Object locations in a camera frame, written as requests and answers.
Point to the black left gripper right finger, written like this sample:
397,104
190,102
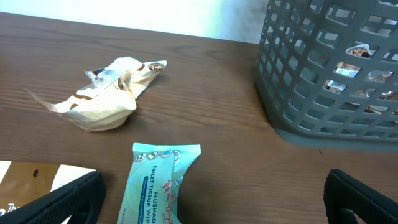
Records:
346,198

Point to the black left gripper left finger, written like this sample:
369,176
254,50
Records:
79,202

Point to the cream cookie snack bag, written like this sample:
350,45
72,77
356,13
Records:
349,70

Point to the teal flushable wipes pack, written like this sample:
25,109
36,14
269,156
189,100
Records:
154,182

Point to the flat cream snack bag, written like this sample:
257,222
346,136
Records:
24,182

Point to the crumpled cream snack bag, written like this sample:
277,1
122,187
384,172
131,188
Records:
110,97

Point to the grey plastic mesh basket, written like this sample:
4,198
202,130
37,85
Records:
301,44

